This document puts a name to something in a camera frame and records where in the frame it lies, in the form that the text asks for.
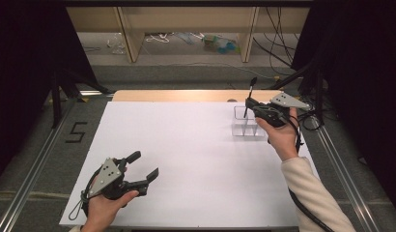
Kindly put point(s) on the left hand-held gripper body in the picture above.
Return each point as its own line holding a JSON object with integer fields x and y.
{"x": 109, "y": 177}

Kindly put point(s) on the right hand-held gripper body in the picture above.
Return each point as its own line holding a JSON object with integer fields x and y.
{"x": 273, "y": 114}

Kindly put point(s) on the black makeup brush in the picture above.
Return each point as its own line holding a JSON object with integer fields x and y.
{"x": 250, "y": 92}

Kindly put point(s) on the clear acrylic organizer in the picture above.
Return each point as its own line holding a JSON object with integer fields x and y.
{"x": 241, "y": 130}

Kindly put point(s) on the person's right hand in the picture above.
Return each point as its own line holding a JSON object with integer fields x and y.
{"x": 281, "y": 138}

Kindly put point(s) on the person's left hand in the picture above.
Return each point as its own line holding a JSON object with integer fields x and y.
{"x": 101, "y": 214}

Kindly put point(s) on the white table mat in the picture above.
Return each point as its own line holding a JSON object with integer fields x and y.
{"x": 186, "y": 161}

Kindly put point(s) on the black stand legs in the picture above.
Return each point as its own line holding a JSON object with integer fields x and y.
{"x": 57, "y": 96}
{"x": 319, "y": 93}

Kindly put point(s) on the green plastic packet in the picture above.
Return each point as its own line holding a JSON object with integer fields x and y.
{"x": 210, "y": 41}

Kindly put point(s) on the black curtain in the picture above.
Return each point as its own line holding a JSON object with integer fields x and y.
{"x": 357, "y": 80}
{"x": 25, "y": 64}

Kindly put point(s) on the beige wooden shelf unit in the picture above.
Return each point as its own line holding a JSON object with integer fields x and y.
{"x": 186, "y": 19}

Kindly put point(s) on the clear plastic bottle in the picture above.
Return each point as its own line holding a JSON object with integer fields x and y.
{"x": 117, "y": 43}

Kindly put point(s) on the metal floor rail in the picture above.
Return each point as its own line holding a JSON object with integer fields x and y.
{"x": 28, "y": 183}
{"x": 344, "y": 174}

